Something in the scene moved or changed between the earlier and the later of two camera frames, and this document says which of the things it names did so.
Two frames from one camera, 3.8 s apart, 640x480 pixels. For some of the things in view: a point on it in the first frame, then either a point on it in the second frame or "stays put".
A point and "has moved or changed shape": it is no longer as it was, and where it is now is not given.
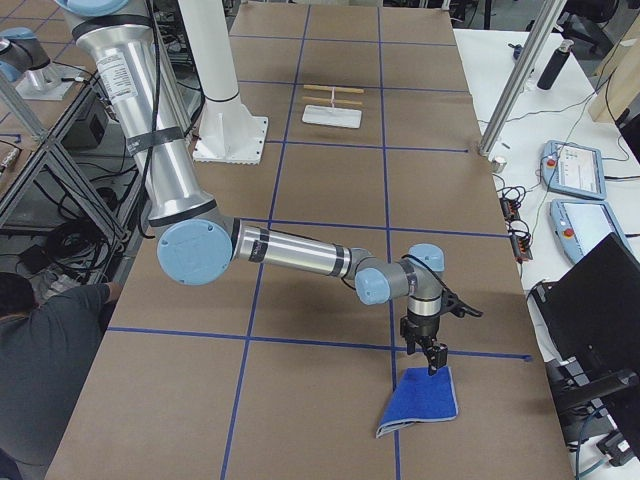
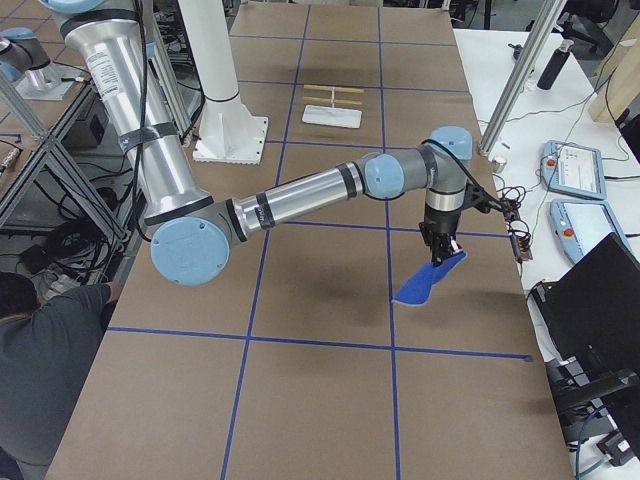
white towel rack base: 332,116 stays put
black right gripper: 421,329 to 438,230
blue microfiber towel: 421,397 has moved or changed shape
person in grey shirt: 45,347 stays put
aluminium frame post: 540,38 stays put
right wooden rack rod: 334,89 stays put
